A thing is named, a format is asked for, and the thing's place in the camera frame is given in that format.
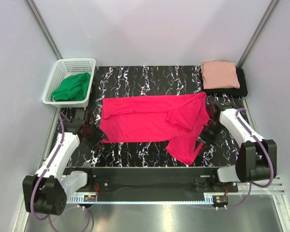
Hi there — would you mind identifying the white plastic basket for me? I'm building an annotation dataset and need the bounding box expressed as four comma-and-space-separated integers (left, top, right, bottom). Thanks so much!
42, 58, 96, 108

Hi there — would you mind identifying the green t-shirt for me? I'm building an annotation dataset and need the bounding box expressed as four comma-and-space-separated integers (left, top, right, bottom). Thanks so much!
50, 72, 91, 102

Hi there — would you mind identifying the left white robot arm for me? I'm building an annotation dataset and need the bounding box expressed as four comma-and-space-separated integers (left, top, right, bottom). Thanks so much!
22, 110, 107, 216

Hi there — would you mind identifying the black marble table mat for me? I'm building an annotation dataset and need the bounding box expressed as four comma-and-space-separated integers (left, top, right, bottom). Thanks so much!
68, 66, 239, 167

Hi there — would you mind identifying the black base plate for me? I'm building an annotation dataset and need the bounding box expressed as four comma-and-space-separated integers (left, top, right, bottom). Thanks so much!
64, 167, 238, 203

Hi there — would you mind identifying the folded pink t-shirt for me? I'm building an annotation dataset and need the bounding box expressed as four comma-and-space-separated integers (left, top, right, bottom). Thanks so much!
201, 60, 240, 89

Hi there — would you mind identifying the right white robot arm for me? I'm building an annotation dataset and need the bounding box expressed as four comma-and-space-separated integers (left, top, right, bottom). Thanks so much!
194, 103, 277, 192

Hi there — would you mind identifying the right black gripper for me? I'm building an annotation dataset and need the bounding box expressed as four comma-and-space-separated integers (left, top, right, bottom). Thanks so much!
195, 121, 225, 154

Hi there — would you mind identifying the red t-shirt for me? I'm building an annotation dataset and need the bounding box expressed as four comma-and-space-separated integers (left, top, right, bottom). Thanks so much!
100, 92, 209, 165

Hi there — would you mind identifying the folded black t-shirt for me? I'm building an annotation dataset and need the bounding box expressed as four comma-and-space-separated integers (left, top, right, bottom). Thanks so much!
204, 68, 248, 97

